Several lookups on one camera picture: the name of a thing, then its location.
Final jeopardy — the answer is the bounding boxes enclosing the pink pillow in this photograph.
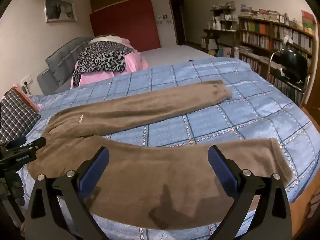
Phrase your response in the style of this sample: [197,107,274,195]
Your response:
[71,36,149,88]

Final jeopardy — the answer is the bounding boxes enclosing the blue checked blanket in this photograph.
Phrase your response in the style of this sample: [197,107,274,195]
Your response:
[15,57,320,240]

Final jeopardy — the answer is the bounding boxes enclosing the leopard print cloth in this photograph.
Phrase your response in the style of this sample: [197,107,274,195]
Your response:
[72,41,134,85]

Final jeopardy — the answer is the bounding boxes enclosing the plaid cloth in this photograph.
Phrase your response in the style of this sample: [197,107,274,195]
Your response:
[0,89,42,145]

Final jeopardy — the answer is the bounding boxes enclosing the white bed sheet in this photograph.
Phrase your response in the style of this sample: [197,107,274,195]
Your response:
[140,45,213,68]

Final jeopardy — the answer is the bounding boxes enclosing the wall socket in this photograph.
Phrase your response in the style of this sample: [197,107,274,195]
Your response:
[19,74,33,87]

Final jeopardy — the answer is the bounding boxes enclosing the stack of coloured folders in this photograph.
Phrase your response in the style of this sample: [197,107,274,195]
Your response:
[301,10,316,35]

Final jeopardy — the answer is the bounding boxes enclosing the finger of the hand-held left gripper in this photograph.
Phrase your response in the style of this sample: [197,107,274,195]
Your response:
[15,137,47,155]
[5,136,27,148]

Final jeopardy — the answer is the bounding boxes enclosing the wooden cabinet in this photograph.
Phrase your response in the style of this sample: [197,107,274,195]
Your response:
[305,80,320,117]

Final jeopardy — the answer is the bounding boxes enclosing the wooden bookshelf with books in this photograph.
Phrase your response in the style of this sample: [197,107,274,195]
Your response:
[237,4,317,105]

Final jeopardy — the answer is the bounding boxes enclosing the brown blanket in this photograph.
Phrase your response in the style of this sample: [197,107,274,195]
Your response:
[26,80,293,230]

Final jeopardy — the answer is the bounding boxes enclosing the wooden rack with bottles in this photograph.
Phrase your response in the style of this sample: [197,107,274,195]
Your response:
[202,2,240,57]

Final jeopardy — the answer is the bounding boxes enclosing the red wall panel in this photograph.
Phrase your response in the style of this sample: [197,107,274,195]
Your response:
[89,0,161,53]

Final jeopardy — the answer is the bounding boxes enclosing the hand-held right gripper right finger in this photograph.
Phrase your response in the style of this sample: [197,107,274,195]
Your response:
[207,145,293,240]

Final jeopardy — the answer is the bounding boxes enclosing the dark wooden door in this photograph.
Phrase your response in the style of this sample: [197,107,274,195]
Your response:
[170,0,187,46]

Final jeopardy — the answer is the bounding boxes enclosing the black chair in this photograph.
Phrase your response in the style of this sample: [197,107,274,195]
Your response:
[266,49,312,105]

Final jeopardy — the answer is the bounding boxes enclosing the white cloth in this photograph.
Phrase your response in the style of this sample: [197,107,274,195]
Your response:
[92,34,123,43]

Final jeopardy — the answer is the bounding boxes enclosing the wall switch plates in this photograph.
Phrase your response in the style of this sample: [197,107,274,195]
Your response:
[156,14,172,25]

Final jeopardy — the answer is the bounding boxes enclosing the grey cushions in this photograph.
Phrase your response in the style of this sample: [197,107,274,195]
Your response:
[37,36,94,95]

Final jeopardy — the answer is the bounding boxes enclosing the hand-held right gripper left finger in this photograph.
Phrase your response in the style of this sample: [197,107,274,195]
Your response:
[25,146,110,240]

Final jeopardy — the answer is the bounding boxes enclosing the framed wall picture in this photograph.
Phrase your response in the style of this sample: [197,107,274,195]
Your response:
[44,0,77,23]

